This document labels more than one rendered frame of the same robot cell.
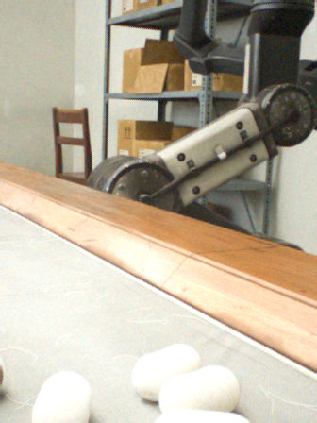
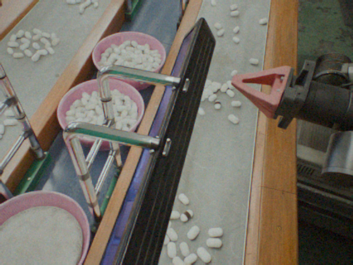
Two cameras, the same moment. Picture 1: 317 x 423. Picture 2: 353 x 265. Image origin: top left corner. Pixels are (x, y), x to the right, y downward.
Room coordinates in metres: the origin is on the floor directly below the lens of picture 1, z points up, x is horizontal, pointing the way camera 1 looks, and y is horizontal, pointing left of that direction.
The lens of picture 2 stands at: (-0.06, -0.12, 1.53)
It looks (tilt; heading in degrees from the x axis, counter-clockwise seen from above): 51 degrees down; 39
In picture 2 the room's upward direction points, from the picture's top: 4 degrees clockwise
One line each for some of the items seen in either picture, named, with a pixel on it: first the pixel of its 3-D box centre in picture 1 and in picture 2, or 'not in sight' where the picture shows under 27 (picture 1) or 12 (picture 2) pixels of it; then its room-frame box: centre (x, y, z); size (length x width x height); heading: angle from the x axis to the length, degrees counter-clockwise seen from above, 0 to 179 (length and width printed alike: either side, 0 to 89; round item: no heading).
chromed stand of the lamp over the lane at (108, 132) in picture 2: not in sight; (134, 167); (0.20, 0.20, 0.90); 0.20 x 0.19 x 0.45; 28
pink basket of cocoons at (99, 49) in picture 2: not in sight; (130, 63); (0.58, 0.64, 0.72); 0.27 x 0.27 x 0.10
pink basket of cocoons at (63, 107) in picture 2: not in sight; (103, 117); (0.34, 0.50, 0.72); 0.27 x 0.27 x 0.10
